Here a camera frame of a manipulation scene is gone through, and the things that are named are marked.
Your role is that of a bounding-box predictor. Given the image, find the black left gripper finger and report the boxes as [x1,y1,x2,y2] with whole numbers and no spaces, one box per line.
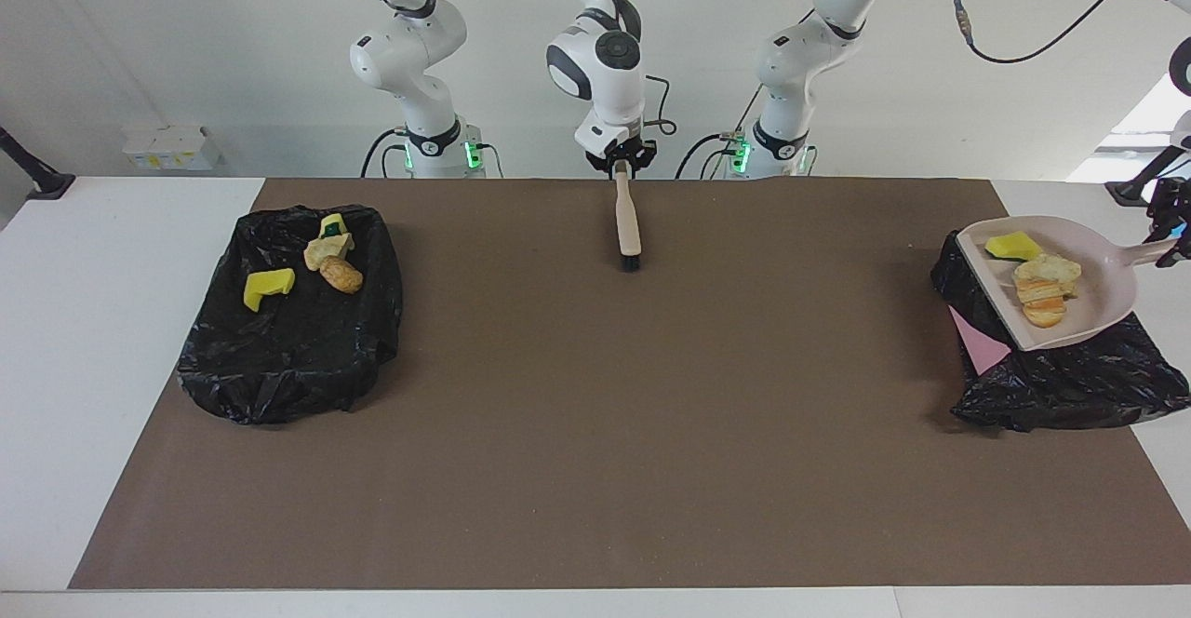
[1155,225,1191,269]

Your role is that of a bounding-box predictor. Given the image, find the beige hand brush black bristles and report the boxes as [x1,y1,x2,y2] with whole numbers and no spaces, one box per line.
[612,160,643,273]

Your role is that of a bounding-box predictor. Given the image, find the beige plastic dustpan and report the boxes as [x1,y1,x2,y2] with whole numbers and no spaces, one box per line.
[956,216,1181,352]

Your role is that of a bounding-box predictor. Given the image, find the pale lumpy bread chunk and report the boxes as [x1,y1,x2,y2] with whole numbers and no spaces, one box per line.
[1012,254,1084,289]

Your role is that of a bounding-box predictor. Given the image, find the pale elongated bread chunk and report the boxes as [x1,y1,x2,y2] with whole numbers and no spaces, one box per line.
[1016,281,1073,329]

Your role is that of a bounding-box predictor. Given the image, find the small yellow green sponge piece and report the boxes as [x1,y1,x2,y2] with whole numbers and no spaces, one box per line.
[984,232,1045,262]

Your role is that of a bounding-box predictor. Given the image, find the brown bread roll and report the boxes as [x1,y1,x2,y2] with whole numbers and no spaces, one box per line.
[317,257,364,295]

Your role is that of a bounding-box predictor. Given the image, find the yellow notched sponge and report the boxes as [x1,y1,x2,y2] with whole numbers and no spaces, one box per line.
[243,268,297,313]

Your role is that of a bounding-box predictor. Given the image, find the black bag on pink bin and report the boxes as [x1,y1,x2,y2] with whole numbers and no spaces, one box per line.
[930,232,1191,433]

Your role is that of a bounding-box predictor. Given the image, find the pink bin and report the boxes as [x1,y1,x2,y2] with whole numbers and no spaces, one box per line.
[947,303,1012,377]

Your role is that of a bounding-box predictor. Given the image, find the black bag lined bin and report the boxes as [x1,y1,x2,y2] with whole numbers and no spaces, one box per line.
[177,206,406,426]

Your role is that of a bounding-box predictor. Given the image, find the brown table mat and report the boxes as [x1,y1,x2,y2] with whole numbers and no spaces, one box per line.
[70,178,1191,591]

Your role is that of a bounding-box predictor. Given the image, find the white cardboard box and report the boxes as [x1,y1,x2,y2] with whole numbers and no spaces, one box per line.
[121,125,222,172]

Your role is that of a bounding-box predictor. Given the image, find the black camera stand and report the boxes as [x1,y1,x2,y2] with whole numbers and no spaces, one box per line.
[1105,145,1175,208]
[0,127,75,201]

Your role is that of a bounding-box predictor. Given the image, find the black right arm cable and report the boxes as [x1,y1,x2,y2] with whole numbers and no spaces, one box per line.
[437,0,678,137]

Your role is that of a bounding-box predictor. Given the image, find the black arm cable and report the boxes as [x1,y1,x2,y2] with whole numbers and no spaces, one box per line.
[810,0,1164,66]
[437,0,678,137]

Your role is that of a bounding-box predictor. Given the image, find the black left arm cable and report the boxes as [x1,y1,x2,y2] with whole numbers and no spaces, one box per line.
[810,0,1164,66]

